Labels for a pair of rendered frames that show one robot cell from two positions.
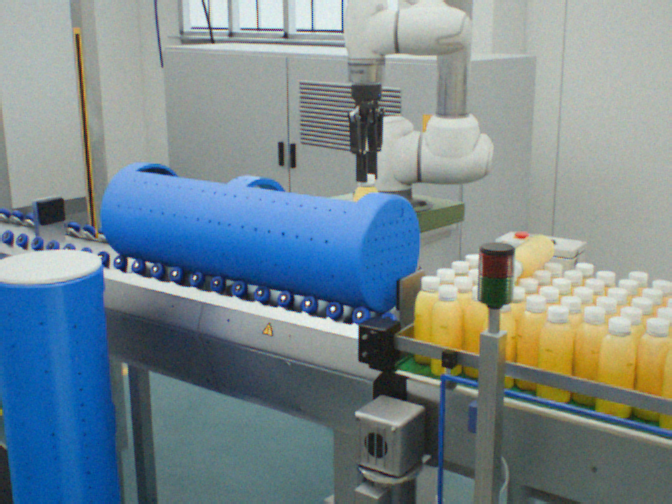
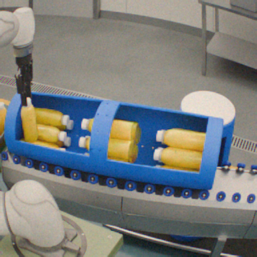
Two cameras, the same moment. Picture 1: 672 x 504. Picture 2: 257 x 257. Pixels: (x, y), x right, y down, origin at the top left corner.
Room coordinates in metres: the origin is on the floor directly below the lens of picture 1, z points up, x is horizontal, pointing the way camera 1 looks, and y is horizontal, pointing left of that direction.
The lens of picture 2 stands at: (3.64, -0.19, 2.21)
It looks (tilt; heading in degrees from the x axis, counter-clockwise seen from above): 37 degrees down; 160
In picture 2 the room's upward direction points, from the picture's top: straight up
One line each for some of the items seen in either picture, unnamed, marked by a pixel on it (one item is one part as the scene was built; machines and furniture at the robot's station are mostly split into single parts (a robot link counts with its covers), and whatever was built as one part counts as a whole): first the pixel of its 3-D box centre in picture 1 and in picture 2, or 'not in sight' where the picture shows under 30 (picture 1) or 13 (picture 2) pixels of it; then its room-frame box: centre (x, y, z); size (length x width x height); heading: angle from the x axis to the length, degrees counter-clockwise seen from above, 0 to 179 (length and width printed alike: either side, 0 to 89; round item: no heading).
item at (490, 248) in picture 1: (495, 289); not in sight; (1.50, -0.28, 1.18); 0.06 x 0.06 x 0.16
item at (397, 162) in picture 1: (391, 152); (33, 211); (2.72, -0.17, 1.23); 0.18 x 0.16 x 0.22; 78
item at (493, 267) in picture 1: (496, 262); not in sight; (1.50, -0.28, 1.23); 0.06 x 0.06 x 0.04
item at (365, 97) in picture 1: (366, 102); (23, 62); (2.15, -0.08, 1.44); 0.08 x 0.07 x 0.09; 145
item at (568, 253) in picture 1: (539, 259); not in sight; (2.13, -0.51, 1.05); 0.20 x 0.10 x 0.10; 55
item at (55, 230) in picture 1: (50, 221); not in sight; (2.78, 0.92, 1.00); 0.10 x 0.04 x 0.15; 145
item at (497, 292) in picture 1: (495, 287); not in sight; (1.50, -0.28, 1.18); 0.06 x 0.06 x 0.05
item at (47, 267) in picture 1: (45, 266); (209, 108); (2.17, 0.74, 1.03); 0.28 x 0.28 x 0.01
